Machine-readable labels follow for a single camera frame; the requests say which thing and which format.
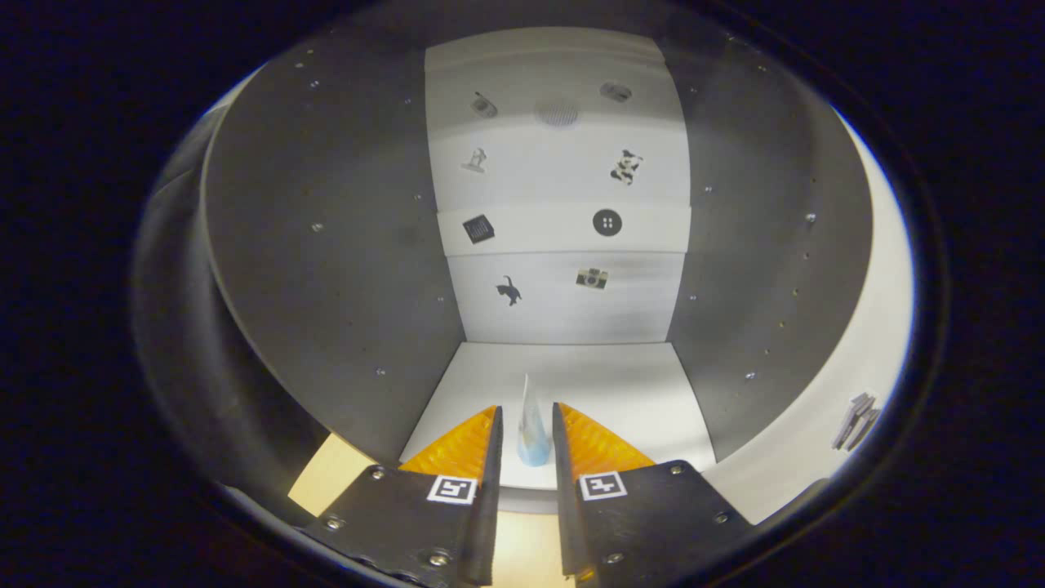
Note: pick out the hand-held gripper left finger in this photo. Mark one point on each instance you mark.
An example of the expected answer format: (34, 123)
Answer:
(483, 523)

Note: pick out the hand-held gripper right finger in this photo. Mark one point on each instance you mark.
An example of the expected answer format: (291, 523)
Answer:
(571, 523)

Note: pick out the thin white blue packet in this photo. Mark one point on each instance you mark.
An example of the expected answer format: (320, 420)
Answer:
(535, 437)

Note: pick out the grey cabinet body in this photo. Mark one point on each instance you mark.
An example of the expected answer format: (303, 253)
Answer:
(326, 245)

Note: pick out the black backdrop cloth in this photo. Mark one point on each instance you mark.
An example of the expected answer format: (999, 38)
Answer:
(188, 327)

